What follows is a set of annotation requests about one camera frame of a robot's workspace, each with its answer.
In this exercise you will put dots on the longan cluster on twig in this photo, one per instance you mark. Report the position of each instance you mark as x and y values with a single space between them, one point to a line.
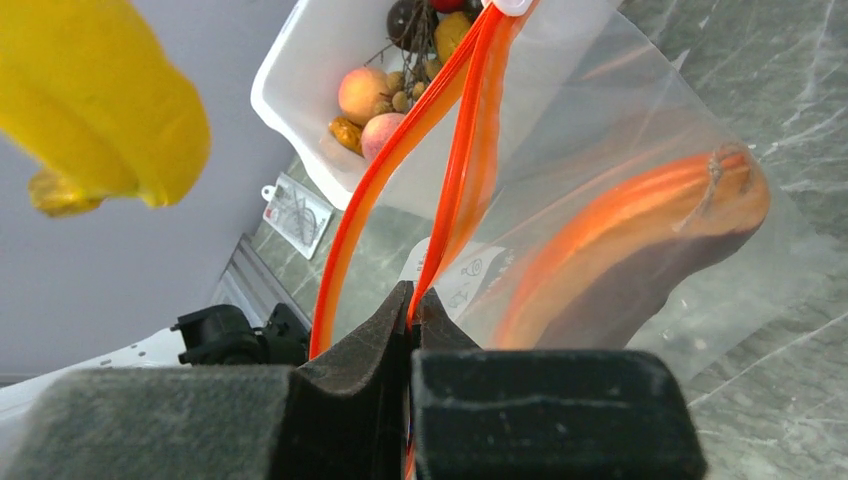
410 79

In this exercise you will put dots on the orange fruit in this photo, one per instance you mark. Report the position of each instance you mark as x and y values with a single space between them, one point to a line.
359 91

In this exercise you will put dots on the red apple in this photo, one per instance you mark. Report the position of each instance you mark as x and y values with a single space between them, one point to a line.
447 6

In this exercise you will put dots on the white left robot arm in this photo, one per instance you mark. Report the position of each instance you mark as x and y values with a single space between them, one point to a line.
220 334

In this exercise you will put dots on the yellow banana bunch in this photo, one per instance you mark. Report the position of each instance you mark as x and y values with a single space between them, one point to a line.
88 91

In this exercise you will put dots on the yellow lemon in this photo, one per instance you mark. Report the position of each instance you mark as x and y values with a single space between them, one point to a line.
449 33

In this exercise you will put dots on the white label card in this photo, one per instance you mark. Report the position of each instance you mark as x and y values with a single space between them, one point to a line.
299 215

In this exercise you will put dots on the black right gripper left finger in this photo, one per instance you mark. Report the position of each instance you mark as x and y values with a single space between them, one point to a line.
342 415

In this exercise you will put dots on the clear zip bag orange zipper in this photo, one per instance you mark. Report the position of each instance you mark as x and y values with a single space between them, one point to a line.
479 177

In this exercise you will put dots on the dried date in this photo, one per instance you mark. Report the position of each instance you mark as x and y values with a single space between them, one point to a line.
347 133

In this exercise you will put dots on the white plastic bin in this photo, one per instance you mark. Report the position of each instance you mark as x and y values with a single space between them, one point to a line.
295 89

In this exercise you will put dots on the dark mangosteen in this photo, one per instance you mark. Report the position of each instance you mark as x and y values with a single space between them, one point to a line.
408 22

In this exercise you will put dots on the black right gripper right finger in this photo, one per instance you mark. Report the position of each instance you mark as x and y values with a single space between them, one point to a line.
544 414

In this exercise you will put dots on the peach fruit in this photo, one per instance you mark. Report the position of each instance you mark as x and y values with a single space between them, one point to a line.
377 132

